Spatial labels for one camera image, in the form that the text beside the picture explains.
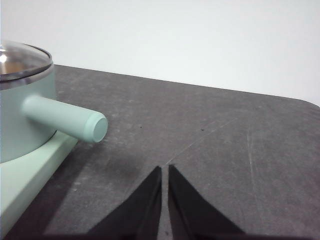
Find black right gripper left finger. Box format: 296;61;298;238
86;165;163;238

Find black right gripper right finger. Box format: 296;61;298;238
168;164;246;238

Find glass lid with mint knob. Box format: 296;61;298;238
0;39;54;85

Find mint green breakfast maker base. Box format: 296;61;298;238
0;130;79;234

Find mint green pot with handle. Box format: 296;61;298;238
0;39;109;164

